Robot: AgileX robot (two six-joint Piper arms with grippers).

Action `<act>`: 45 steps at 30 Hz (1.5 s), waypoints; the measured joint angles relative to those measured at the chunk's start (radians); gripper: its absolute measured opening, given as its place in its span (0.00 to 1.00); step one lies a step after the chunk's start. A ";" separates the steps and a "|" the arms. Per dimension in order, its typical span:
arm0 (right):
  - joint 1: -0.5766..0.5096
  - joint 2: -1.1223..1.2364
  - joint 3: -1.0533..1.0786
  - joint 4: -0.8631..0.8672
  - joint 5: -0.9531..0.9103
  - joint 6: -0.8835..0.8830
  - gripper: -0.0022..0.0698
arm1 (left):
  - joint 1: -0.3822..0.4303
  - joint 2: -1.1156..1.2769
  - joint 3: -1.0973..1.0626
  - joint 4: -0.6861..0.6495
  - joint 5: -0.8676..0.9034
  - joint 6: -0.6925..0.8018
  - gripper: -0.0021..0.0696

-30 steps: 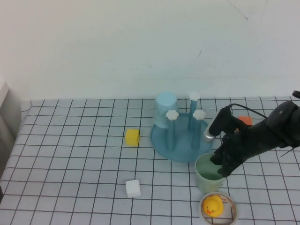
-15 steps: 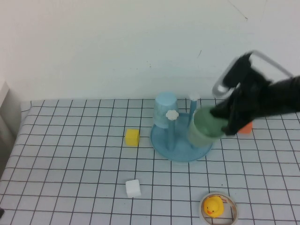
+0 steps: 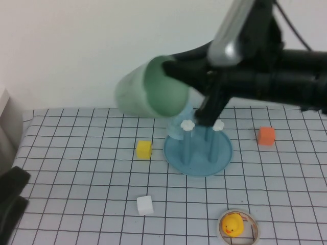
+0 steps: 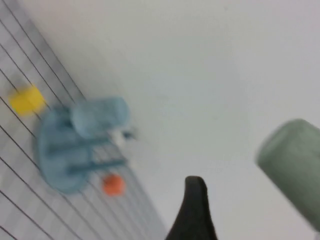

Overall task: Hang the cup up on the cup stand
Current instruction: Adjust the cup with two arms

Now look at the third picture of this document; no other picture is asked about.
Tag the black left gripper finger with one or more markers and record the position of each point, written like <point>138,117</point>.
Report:
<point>11,217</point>
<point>14,182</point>

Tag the yellow rubber duck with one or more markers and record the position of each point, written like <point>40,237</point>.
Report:
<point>231,224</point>

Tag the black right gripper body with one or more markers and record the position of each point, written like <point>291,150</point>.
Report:
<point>222,84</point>

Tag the white box beside table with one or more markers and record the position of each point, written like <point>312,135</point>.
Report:
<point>7,127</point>

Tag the light green plastic cup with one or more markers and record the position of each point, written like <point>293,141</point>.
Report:
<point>132,92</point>

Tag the blue cup stand with pegs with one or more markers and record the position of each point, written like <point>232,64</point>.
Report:
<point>199,166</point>

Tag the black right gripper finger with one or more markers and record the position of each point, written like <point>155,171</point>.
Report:
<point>189,74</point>
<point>196,54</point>

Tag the light blue plastic cup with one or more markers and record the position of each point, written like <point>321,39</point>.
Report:
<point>175,130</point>

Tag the orange cube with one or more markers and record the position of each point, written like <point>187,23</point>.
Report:
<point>266,136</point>

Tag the yellow cube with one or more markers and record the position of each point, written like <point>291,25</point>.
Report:
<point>144,150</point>

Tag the white cube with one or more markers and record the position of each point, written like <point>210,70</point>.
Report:
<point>145,205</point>

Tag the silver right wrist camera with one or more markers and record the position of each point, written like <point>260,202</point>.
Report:
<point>230,33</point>

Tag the white tape roll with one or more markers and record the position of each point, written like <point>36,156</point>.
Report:
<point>258,229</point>

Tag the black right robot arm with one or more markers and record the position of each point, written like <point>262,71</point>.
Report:
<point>293,81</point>

